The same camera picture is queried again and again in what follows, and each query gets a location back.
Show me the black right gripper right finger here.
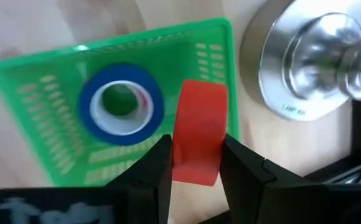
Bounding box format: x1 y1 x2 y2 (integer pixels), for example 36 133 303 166
219 134 327 224

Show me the red tape roll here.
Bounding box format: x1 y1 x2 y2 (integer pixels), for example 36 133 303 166
171 79 229 187

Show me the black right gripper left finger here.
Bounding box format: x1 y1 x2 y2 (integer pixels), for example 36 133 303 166
105 134 173 224

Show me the silver lamp with white shade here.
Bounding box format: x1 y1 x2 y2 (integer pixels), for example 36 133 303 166
239 0 361 122

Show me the blue tape roll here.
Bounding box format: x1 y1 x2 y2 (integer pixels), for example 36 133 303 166
78 63 165 147

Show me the green plastic basket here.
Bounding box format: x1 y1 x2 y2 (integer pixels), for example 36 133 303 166
0 17 240 187

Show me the black aluminium table frame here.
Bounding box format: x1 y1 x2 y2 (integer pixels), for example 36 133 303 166
303 96 361 186

